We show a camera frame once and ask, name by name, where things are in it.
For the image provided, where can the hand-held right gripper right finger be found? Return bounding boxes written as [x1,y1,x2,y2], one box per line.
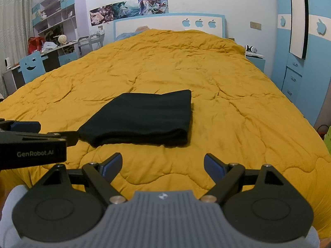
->
[200,153,286,204]

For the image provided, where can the desk with blue drawers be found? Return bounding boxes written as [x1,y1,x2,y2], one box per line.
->
[2,41,79,97]

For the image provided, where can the blue and white bookshelf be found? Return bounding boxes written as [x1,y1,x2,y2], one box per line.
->
[31,0,78,44]

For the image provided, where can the black pants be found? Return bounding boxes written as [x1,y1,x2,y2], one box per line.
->
[77,89,193,148]

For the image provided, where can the yellow quilted blanket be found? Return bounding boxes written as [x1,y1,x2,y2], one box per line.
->
[0,29,331,238]

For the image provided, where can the red bag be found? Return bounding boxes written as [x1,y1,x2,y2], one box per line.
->
[28,37,46,55]

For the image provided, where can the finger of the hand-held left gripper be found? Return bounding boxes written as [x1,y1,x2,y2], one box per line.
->
[0,118,41,133]
[0,130,79,148]

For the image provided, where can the blue wardrobe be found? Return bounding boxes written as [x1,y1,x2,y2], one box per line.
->
[271,0,331,128]

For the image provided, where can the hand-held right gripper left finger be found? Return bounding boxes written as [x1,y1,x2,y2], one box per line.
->
[39,152,128,204]

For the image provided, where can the blue nightstand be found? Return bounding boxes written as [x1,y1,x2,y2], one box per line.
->
[244,52,266,73]

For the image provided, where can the white plastic bag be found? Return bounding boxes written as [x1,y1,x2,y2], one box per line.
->
[42,41,58,53]

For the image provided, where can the white and blue headboard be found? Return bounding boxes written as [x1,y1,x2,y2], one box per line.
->
[113,13,228,42]

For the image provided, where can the blue pillow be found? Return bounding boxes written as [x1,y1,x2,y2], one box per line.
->
[115,26,149,41]

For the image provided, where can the blue chair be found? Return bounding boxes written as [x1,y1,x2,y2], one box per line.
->
[19,51,49,83]

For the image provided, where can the wall poster strip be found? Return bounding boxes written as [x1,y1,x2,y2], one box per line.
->
[89,0,169,27]

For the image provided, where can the person's light grey clothing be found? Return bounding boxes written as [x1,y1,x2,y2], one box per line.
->
[0,185,35,248]

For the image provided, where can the white curtain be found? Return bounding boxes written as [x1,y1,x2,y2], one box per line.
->
[0,0,35,83]

